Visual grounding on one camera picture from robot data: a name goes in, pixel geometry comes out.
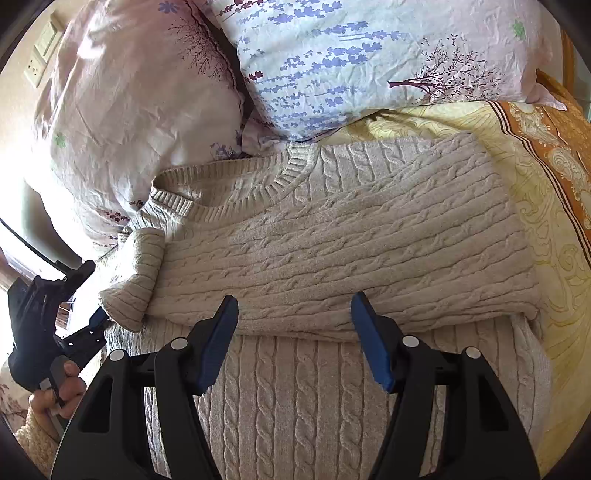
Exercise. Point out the wooden headboard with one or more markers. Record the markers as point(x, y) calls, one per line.
point(567, 69)

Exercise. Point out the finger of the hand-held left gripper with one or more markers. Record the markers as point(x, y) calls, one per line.
point(87, 339)
point(76, 273)

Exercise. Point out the yellow patterned bed sheet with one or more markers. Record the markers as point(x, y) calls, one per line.
point(545, 194)

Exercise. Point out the white wall socket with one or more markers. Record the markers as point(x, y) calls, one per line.
point(36, 70)

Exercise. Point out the pink floral pillow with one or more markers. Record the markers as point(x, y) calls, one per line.
point(138, 115)

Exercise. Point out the person's left hand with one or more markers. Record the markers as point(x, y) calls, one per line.
point(69, 387)

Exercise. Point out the white lavender print pillow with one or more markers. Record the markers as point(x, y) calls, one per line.
point(351, 60)

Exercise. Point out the person's left forearm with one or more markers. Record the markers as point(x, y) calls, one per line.
point(37, 441)

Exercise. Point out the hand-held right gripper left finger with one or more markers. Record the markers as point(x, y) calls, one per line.
point(219, 341)

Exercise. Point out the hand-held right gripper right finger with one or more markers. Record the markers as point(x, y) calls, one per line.
point(371, 341)

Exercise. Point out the white wall switch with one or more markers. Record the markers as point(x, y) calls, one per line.
point(47, 40)

